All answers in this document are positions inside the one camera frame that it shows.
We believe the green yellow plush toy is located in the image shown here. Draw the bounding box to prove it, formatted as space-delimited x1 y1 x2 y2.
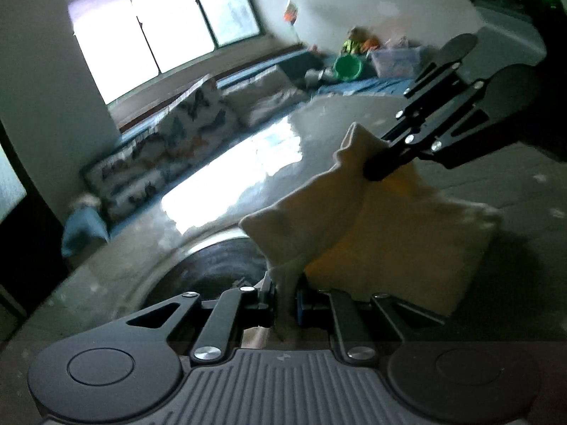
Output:
341 27 368 54

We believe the green framed window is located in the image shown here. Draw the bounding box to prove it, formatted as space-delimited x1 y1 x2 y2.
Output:
57 0 262 104

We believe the blue side mattress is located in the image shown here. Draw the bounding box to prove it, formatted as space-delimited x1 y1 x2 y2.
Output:
316 75 415 96

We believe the clear plastic storage box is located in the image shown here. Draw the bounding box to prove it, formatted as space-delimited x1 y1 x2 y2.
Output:
370 46 426 78

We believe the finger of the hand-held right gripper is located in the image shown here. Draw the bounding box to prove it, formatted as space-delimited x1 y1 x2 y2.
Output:
364 59 471 170
364 83 529 182

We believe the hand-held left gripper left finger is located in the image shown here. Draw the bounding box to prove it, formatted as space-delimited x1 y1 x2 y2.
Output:
113 274 280 364

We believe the grey soft toy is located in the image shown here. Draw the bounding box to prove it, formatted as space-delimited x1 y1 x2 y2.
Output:
305 68 333 87

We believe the green plastic bucket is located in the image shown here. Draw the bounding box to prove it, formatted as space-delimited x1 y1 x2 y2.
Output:
332 53 364 83

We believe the teal corner sofa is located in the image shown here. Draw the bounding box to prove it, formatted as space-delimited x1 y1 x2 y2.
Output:
62 49 426 257

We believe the dark door with frosted glass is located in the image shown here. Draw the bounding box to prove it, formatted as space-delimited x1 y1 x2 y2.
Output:
0 135 67 319

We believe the grey white pillow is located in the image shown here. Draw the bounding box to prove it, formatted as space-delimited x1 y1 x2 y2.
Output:
241 86 311 127

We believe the blue blanket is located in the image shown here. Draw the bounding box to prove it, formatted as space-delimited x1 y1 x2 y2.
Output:
62 206 109 257

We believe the colourful pinwheel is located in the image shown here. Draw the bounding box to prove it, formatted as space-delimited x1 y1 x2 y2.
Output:
283 0 304 45

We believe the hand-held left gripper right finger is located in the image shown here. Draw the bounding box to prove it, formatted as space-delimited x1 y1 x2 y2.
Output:
296 288 448 360

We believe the round black induction cooktop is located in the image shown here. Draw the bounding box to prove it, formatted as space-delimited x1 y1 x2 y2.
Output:
146 237 275 315

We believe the cream cloth garment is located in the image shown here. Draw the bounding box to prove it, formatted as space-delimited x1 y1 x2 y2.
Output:
239 121 503 350

